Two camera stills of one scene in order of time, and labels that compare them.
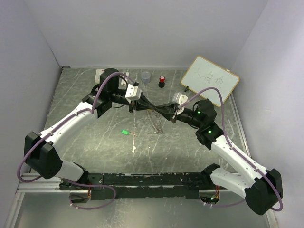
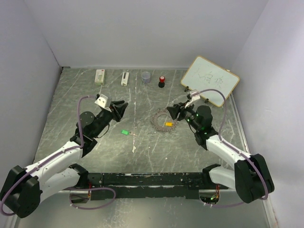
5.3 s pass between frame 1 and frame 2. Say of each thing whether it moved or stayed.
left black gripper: moved
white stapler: stayed
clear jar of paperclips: stayed
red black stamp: stayed
